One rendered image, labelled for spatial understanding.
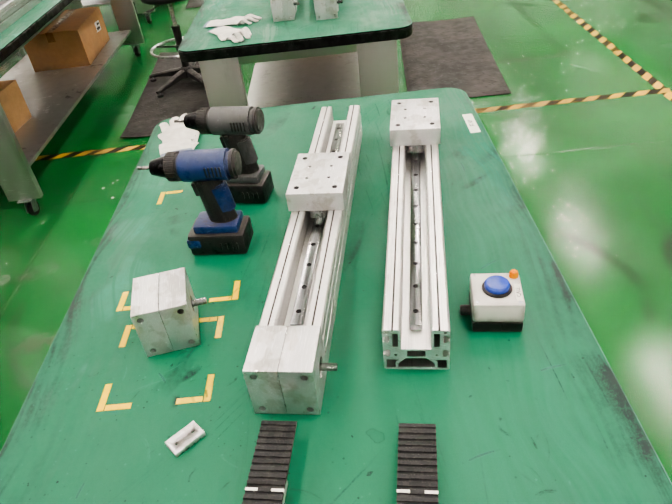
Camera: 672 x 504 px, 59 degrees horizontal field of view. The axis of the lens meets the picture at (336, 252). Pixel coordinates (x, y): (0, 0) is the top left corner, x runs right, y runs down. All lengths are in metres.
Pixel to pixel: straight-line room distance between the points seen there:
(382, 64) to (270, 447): 1.93
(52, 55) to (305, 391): 3.92
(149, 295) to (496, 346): 0.57
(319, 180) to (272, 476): 0.59
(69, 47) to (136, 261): 3.33
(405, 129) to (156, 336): 0.68
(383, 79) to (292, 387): 1.86
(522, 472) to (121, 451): 0.56
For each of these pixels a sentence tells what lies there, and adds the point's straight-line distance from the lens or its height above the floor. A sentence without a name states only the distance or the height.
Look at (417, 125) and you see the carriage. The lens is 1.34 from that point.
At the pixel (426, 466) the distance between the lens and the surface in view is 0.81.
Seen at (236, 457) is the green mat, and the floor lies 0.78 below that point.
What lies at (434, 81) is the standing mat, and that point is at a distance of 3.92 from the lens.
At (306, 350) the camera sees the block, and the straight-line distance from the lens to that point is 0.86.
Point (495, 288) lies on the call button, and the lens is 0.97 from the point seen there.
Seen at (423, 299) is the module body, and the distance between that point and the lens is 0.99.
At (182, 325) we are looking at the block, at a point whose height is 0.83.
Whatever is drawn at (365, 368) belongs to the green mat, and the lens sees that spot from 0.95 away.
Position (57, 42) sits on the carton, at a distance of 4.53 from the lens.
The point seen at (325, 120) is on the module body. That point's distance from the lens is 1.50.
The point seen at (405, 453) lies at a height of 0.81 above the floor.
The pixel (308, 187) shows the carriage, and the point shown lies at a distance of 1.15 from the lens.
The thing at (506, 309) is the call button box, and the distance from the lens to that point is 0.97.
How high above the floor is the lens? 1.49
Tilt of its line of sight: 37 degrees down
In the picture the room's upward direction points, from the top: 7 degrees counter-clockwise
